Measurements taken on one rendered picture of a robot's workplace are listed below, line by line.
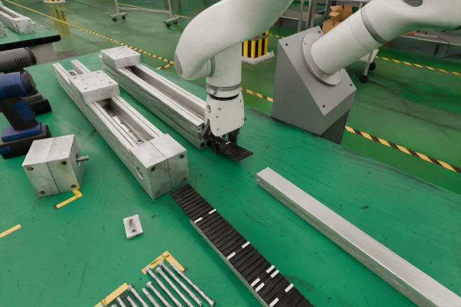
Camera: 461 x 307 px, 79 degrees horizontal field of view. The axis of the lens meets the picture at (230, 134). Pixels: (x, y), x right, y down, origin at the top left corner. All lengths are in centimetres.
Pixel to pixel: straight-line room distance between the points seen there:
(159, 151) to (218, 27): 30
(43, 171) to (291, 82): 69
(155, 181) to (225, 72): 29
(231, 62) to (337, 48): 38
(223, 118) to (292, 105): 30
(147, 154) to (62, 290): 28
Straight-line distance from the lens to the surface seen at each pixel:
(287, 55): 87
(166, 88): 104
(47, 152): 76
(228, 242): 54
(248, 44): 400
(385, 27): 86
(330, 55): 92
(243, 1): 50
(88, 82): 102
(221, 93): 65
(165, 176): 66
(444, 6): 82
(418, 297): 60
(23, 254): 69
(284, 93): 91
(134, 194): 70
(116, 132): 78
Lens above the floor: 125
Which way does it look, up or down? 33 degrees down
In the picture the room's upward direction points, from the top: straight up
